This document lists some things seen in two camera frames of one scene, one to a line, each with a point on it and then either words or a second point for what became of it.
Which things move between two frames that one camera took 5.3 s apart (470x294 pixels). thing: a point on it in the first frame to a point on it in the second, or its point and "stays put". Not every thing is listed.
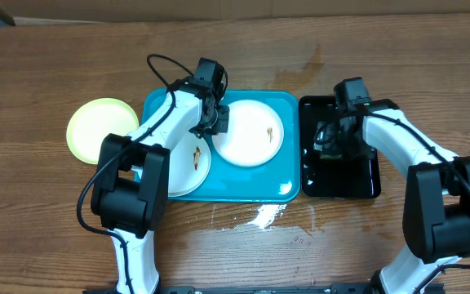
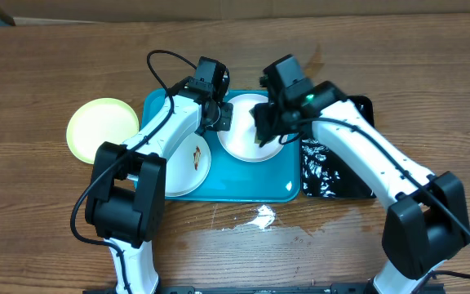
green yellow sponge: x=330 y=157 to x=256 y=139
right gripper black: x=330 y=144 to x=264 y=116
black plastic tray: x=354 y=177 stays put
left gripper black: x=222 y=125 stays put
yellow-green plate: x=92 y=121 stays put
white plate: x=189 y=162 stays put
